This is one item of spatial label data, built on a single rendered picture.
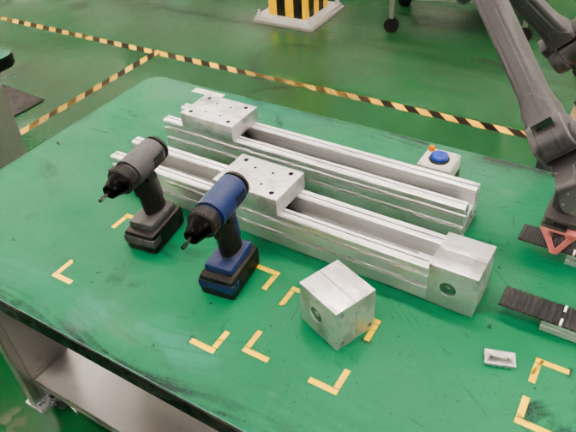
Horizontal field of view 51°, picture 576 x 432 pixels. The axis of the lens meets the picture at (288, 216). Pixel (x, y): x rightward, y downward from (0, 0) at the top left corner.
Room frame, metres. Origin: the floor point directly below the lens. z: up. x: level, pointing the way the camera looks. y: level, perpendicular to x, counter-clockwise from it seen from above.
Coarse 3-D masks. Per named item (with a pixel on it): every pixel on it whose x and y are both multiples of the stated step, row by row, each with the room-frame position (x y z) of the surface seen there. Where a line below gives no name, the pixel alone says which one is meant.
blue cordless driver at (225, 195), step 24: (216, 192) 0.86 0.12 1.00; (240, 192) 0.88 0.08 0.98; (192, 216) 0.81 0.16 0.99; (216, 216) 0.81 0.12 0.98; (192, 240) 0.77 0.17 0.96; (240, 240) 0.88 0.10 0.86; (216, 264) 0.83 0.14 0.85; (240, 264) 0.84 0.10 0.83; (216, 288) 0.81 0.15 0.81; (240, 288) 0.82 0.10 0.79
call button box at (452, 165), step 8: (432, 152) 1.17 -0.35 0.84; (448, 152) 1.16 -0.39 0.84; (424, 160) 1.13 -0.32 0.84; (432, 160) 1.13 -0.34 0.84; (448, 160) 1.12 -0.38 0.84; (456, 160) 1.12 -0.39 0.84; (432, 168) 1.10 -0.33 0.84; (440, 168) 1.10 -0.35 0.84; (448, 168) 1.09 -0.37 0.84; (456, 168) 1.12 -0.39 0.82; (456, 176) 1.13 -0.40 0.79
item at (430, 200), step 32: (256, 128) 1.30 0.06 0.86; (224, 160) 1.27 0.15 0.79; (288, 160) 1.16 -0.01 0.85; (320, 160) 1.13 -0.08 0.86; (352, 160) 1.14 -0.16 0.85; (384, 160) 1.11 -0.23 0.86; (320, 192) 1.11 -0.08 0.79; (352, 192) 1.07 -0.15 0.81; (384, 192) 1.03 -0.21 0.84; (416, 192) 0.98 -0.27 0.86; (448, 192) 1.01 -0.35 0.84; (416, 224) 0.97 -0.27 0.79; (448, 224) 0.94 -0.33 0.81
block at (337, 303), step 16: (320, 272) 0.76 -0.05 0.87; (336, 272) 0.76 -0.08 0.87; (352, 272) 0.76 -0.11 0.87; (304, 288) 0.73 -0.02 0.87; (320, 288) 0.72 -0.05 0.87; (336, 288) 0.72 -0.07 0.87; (352, 288) 0.72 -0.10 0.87; (368, 288) 0.71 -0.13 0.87; (304, 304) 0.73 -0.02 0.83; (320, 304) 0.69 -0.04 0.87; (336, 304) 0.68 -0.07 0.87; (352, 304) 0.68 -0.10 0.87; (368, 304) 0.70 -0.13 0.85; (304, 320) 0.73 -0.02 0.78; (320, 320) 0.70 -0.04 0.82; (336, 320) 0.66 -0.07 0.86; (352, 320) 0.68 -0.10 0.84; (368, 320) 0.70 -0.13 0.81; (336, 336) 0.66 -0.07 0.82; (352, 336) 0.68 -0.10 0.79
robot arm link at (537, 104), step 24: (456, 0) 1.15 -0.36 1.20; (480, 0) 1.10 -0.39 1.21; (504, 0) 1.09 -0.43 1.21; (504, 24) 1.04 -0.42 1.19; (504, 48) 1.01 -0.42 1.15; (528, 48) 1.01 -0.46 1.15; (528, 72) 0.96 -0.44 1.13; (528, 96) 0.93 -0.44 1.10; (552, 96) 0.92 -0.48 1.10; (528, 120) 0.91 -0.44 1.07; (552, 120) 0.88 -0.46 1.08; (552, 144) 0.85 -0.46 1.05
